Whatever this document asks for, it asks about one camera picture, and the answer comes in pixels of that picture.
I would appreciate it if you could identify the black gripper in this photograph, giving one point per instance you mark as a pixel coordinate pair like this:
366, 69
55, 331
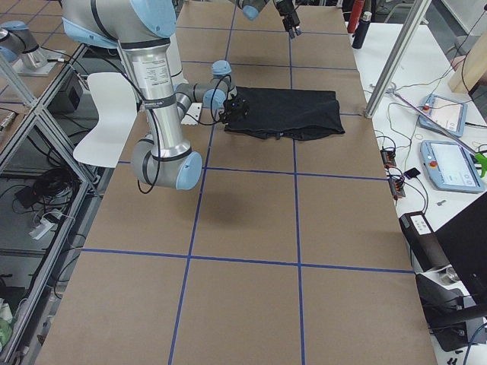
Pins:
285, 11
237, 112

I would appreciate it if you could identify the black printed t-shirt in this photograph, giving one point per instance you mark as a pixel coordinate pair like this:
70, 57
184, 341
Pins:
302, 115

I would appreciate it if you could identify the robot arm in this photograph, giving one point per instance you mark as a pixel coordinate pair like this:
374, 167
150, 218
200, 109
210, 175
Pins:
141, 31
252, 8

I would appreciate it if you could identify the red bottle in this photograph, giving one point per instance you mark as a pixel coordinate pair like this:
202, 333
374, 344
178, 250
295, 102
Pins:
355, 16

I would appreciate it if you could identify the black water bottle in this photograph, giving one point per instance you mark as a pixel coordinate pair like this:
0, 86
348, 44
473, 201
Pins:
361, 30

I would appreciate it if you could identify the white plastic chair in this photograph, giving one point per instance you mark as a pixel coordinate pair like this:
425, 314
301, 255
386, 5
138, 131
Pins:
115, 103

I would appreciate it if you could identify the grey hub with orange ports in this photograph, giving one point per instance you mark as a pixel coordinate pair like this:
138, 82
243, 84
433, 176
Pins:
388, 158

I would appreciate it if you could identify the blue teach pendant tablet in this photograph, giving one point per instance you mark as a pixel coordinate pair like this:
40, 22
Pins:
448, 113

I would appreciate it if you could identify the seated person beige shirt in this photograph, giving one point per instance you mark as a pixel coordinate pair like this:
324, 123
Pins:
471, 69

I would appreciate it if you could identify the white power strip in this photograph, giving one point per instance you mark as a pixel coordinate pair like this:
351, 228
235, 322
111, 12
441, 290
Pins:
47, 222

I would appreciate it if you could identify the black device with buttons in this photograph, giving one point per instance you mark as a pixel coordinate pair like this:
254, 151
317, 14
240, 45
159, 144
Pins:
425, 251

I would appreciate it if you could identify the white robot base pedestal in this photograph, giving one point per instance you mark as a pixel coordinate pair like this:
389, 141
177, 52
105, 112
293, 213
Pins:
193, 109

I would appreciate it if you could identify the aluminium frame post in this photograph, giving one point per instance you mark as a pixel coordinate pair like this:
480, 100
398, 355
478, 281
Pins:
403, 40

